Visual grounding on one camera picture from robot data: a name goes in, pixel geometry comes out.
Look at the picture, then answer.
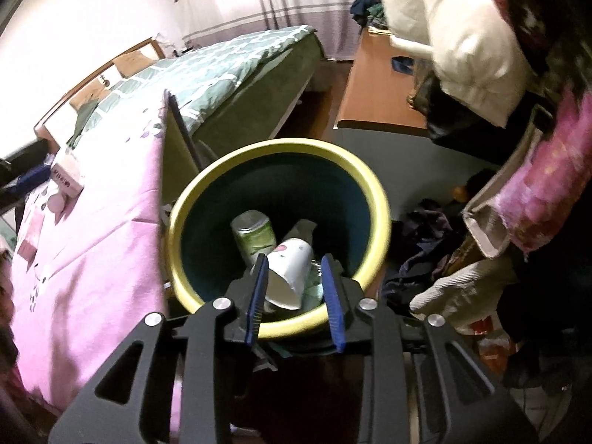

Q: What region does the brown pillow right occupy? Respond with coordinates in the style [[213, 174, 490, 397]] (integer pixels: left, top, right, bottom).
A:
[[112, 50, 155, 78]]

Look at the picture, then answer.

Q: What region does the pile of clothes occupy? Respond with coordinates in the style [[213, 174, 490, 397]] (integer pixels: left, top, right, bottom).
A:
[[349, 0, 387, 30]]

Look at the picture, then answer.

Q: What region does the pink strawberry milk carton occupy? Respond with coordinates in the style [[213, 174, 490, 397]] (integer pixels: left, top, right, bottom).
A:
[[16, 239, 37, 263]]

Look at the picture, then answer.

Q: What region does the yellow rimmed trash bin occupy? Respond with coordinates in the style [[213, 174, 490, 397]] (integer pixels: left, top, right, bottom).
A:
[[165, 138, 391, 313]]

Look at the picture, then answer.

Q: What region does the tall green pink box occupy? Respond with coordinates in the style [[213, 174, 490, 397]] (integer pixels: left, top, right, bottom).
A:
[[50, 162, 84, 198]]

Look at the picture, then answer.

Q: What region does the white gloved hand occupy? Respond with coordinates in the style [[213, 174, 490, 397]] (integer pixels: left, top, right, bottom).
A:
[[409, 258, 515, 335]]

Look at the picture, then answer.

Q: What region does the brown pillow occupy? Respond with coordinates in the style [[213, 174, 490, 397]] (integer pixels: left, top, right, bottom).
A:
[[69, 78, 110, 111], [112, 50, 155, 78]]

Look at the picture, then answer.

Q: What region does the pink floral garment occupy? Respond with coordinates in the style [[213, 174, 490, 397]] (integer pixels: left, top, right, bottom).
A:
[[462, 91, 591, 259]]

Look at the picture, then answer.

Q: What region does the bed with green quilt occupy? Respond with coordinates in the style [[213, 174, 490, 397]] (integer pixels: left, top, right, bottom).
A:
[[68, 25, 323, 157]]

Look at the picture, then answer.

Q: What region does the pink floral tablecloth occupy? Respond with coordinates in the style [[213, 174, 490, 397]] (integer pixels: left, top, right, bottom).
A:
[[6, 90, 172, 440]]

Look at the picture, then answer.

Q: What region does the brown pillow left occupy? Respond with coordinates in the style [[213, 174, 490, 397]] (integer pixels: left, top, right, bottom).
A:
[[69, 78, 110, 111]]

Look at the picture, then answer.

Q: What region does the wooden headboard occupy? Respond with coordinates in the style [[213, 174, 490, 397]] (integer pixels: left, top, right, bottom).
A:
[[33, 38, 165, 154]]

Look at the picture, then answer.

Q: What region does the cream puffer jacket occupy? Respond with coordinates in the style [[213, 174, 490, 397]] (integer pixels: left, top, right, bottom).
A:
[[381, 0, 531, 127]]

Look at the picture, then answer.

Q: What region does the wooden low cabinet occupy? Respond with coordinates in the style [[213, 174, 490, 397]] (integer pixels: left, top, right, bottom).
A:
[[335, 29, 427, 137]]

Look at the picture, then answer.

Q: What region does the clear green lidded jar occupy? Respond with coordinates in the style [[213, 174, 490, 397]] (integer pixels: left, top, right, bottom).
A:
[[231, 209, 277, 268]]

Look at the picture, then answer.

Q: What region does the white pill bottle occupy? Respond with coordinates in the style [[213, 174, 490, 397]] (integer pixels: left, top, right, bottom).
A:
[[46, 192, 67, 215]]

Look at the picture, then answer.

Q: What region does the beige paper cup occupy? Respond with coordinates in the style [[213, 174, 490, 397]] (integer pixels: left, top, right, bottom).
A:
[[266, 238, 313, 311]]

